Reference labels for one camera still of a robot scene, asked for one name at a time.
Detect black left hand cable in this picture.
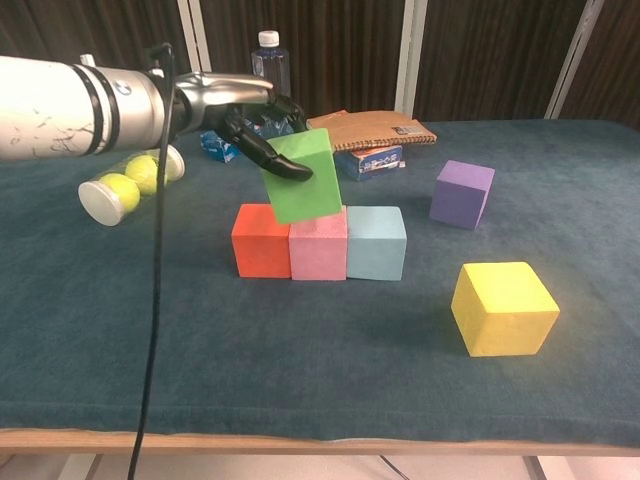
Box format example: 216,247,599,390
127,42,176,480

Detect brown cardboard package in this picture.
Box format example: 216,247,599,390
305,109,439,154

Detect red foam cube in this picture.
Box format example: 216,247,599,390
230,203,293,280

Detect clear plastic water bottle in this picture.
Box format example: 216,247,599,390
250,29,292,101

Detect blue white card box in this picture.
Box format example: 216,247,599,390
332,144,405,183

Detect purple foam cube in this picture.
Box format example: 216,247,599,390
428,159,497,231

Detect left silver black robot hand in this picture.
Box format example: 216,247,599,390
172,71,315,182

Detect yellow foam cube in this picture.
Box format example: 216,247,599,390
450,261,561,358

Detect clear tennis ball tube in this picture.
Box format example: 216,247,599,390
77,144,186,227

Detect green foam cube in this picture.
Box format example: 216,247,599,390
262,127,345,225

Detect yellow tennis ball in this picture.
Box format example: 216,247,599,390
124,155,169,194
99,172,142,211

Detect blue felt table cloth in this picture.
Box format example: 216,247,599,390
0,117,640,446

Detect light blue foam cube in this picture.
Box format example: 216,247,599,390
345,205,408,281

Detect blue cookie box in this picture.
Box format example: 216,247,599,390
199,117,296,165

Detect pink foam cube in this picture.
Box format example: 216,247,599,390
288,204,349,282

